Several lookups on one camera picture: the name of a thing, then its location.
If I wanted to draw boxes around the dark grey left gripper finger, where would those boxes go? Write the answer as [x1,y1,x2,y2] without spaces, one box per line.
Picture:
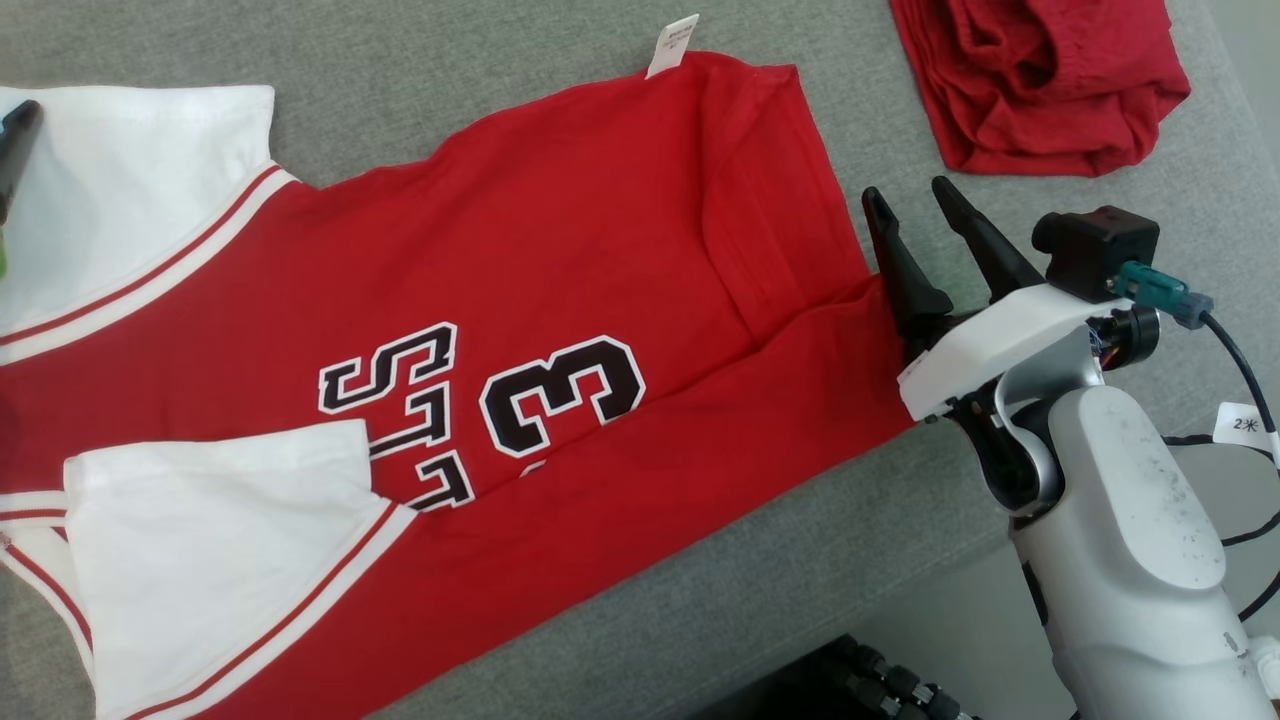
[0,100,44,226]

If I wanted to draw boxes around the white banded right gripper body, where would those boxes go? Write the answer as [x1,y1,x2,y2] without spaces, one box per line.
[897,283,1136,421]

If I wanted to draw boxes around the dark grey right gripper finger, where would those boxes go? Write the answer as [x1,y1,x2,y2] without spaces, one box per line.
[932,177,1046,304]
[862,187,953,341]

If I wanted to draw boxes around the red shorts with white stripe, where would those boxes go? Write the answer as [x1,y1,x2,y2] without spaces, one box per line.
[890,0,1193,178]

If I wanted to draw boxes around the red jersey with white sleeves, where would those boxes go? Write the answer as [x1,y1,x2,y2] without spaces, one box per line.
[0,13,916,720]

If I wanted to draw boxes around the teal right camera connector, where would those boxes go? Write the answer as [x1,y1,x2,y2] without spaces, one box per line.
[1118,260,1216,331]

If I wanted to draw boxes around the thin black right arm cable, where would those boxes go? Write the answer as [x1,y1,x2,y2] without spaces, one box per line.
[1165,312,1280,621]

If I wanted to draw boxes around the white cable label tag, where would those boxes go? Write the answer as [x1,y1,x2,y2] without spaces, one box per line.
[1212,402,1276,448]

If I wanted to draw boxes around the black ribbed cable hose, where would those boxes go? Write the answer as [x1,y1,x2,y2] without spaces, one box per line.
[700,633,986,720]

